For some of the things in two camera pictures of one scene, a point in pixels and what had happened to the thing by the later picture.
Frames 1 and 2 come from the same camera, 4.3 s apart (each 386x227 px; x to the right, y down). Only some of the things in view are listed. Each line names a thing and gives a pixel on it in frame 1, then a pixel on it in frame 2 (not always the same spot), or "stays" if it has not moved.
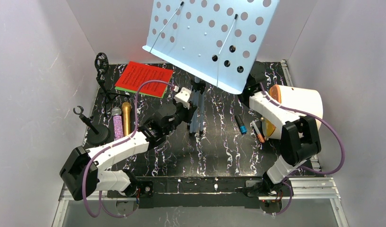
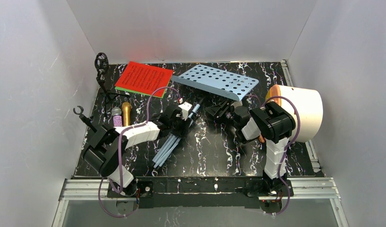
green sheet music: (141, 93) stays
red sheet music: (135, 74) stays
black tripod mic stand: (101, 65) stays
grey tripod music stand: (216, 41) -> (231, 87)
